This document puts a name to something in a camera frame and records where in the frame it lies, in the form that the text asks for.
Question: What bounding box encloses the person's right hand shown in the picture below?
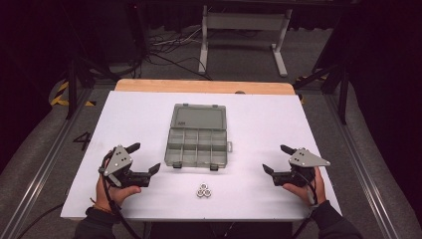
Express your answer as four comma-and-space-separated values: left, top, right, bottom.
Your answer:
282, 165, 328, 208

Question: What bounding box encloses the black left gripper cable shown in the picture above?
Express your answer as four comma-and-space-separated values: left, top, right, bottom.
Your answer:
100, 150, 142, 239

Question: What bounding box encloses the person's left hand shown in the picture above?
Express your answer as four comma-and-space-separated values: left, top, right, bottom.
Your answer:
95, 174, 142, 211

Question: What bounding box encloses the aluminium floor rail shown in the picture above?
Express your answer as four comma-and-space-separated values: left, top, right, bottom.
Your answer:
0, 87, 95, 239
322, 94, 403, 239

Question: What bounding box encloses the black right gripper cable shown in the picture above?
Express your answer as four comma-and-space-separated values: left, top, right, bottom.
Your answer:
292, 169, 320, 239

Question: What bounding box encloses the black floor cable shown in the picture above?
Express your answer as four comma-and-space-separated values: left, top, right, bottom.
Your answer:
15, 202, 65, 239

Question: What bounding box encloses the clear grey compartment box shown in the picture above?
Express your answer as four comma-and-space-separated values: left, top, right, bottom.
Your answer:
163, 103, 234, 172

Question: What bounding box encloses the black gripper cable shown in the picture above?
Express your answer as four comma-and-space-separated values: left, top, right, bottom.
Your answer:
100, 150, 142, 239
292, 169, 320, 239

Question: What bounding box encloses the thin wrist bracelet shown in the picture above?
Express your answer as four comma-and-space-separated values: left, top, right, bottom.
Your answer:
89, 197, 114, 215

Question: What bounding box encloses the white board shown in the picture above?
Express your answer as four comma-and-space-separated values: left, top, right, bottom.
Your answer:
60, 91, 343, 222

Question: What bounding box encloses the wooden table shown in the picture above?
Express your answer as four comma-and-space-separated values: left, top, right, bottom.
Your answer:
113, 78, 297, 97

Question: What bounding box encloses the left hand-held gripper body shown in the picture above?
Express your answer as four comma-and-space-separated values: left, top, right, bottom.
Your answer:
99, 144, 151, 189

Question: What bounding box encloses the bundle of floor cables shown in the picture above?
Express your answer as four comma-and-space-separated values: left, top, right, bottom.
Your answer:
140, 25, 214, 82

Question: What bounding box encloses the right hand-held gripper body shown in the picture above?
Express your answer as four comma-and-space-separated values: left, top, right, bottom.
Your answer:
272, 147, 331, 187

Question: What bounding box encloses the black tripod stand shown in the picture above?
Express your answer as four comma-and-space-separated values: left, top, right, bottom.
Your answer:
293, 59, 350, 125
64, 54, 118, 120

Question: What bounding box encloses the white metal stand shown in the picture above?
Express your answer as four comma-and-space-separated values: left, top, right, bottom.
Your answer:
197, 4, 294, 79

